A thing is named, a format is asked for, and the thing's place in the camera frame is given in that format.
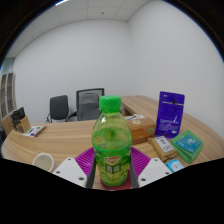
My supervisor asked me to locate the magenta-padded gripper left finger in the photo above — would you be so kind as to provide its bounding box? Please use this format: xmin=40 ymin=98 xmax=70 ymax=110
xmin=52 ymin=147 xmax=98 ymax=190

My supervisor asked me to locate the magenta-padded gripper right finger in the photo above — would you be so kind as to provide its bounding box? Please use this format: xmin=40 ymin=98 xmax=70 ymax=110
xmin=128 ymin=146 xmax=173 ymax=190

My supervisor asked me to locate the small blue white packet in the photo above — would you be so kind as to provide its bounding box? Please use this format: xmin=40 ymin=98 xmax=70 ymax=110
xmin=165 ymin=158 xmax=186 ymax=174

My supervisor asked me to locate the brown packet with white label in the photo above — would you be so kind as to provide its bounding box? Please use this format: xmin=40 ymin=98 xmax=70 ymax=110
xmin=147 ymin=134 xmax=179 ymax=162

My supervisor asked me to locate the white cup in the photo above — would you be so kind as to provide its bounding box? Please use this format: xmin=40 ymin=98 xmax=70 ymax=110
xmin=31 ymin=152 xmax=56 ymax=173

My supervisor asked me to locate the brown cardboard box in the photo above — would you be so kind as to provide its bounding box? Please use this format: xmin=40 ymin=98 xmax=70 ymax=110
xmin=126 ymin=116 xmax=157 ymax=146

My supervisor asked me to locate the green drink bottle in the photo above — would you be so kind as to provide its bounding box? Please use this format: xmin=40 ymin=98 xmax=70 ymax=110
xmin=90 ymin=95 xmax=134 ymax=188

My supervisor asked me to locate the white green flat packet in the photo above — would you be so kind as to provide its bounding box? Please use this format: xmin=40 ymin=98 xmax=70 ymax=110
xmin=22 ymin=125 xmax=47 ymax=138

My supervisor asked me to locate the white paper card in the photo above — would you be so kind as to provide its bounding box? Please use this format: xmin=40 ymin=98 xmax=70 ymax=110
xmin=124 ymin=113 xmax=146 ymax=121

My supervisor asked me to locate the purple standing pouch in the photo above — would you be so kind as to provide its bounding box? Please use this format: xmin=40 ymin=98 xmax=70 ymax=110
xmin=154 ymin=90 xmax=186 ymax=140

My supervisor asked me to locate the dark grey office chair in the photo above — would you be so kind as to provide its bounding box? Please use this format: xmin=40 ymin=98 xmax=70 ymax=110
xmin=45 ymin=94 xmax=71 ymax=124

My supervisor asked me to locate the grey mesh office chair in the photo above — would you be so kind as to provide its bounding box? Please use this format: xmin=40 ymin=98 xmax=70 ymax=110
xmin=67 ymin=87 xmax=106 ymax=122

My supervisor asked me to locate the open cardboard box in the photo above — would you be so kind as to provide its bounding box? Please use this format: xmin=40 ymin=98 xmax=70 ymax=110
xmin=1 ymin=106 xmax=32 ymax=136

